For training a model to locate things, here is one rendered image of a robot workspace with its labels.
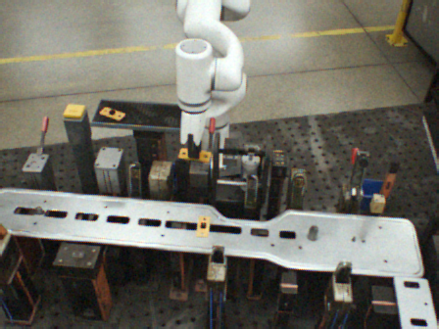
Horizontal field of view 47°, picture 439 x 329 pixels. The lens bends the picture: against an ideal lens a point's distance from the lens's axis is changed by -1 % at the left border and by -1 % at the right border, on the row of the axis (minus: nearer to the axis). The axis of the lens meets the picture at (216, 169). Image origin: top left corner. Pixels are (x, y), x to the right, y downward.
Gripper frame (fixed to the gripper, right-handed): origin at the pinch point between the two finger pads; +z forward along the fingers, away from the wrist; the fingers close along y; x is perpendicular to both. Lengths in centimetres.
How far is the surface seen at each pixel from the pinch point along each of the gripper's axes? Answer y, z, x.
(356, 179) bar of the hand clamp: -18, 21, 48
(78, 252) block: 18.6, 30.2, -31.0
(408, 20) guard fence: -298, 111, 114
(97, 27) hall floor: -280, 140, -146
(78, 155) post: -27, 37, -49
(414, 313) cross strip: 20, 32, 65
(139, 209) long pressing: -3.3, 33.4, -19.1
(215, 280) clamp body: 21.4, 28.6, 10.0
